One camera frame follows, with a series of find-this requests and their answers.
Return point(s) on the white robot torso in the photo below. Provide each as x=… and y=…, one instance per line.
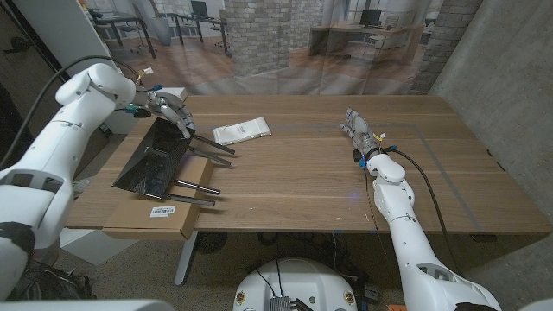
x=298, y=281

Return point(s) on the white table leg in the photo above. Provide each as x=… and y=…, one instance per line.
x=186, y=259

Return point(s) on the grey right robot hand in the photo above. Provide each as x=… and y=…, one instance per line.
x=360, y=131

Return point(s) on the black round grille disc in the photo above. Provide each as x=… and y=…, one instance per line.
x=211, y=242

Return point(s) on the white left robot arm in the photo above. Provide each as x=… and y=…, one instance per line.
x=65, y=142

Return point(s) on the white cabinet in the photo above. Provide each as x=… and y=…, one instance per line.
x=60, y=30

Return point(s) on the printed office backdrop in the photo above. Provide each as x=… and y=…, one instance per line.
x=268, y=47

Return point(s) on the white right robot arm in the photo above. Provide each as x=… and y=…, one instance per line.
x=406, y=242

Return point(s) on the black router with antennas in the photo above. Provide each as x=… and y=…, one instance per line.
x=155, y=160

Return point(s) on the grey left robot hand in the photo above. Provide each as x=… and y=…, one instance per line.
x=170, y=108

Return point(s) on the black bag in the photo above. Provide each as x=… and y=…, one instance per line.
x=43, y=283

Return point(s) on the brown cardboard package box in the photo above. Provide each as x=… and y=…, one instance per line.
x=142, y=220

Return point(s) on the white plastic pouch with label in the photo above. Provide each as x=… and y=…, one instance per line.
x=242, y=129

